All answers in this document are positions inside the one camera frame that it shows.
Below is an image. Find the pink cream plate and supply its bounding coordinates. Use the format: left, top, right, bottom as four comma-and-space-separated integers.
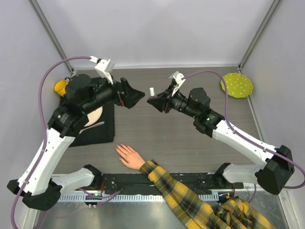
84, 107, 103, 127

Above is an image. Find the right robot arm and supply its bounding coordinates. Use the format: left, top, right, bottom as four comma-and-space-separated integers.
147, 87, 295, 195

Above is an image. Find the white nail polish cap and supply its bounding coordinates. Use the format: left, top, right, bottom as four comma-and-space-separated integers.
149, 87, 155, 96

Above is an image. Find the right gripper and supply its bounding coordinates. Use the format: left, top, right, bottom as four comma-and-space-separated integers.
148, 84, 199, 119

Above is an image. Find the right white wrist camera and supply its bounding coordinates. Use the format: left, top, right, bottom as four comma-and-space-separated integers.
169, 71, 186, 97

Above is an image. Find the yellow mug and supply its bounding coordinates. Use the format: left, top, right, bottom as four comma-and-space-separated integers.
54, 77, 70, 97

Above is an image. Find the yellow plaid sleeve forearm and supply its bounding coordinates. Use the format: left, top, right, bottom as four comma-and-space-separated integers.
140, 161, 276, 229

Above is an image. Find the green dotted plate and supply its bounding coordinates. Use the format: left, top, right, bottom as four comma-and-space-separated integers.
223, 73, 254, 98

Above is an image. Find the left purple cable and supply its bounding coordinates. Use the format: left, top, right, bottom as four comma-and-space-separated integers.
11, 56, 96, 229

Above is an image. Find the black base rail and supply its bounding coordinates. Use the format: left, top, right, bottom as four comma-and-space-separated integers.
101, 173, 244, 195

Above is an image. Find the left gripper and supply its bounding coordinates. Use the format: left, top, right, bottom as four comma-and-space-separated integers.
81, 71, 145, 114

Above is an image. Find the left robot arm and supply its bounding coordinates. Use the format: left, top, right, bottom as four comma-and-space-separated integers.
7, 74, 145, 211

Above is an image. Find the black cloth mat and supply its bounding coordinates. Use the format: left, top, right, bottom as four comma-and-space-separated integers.
59, 75, 116, 148

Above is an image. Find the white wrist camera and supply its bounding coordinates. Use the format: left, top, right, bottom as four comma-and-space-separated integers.
169, 71, 186, 97
90, 56, 114, 85

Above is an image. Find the silver fork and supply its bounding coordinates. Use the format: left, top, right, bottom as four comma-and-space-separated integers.
79, 121, 105, 134

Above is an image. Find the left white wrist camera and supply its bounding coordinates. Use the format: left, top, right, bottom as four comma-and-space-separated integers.
90, 56, 114, 85

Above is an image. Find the mannequin hand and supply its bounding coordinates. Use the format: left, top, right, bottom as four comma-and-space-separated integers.
116, 144, 145, 170

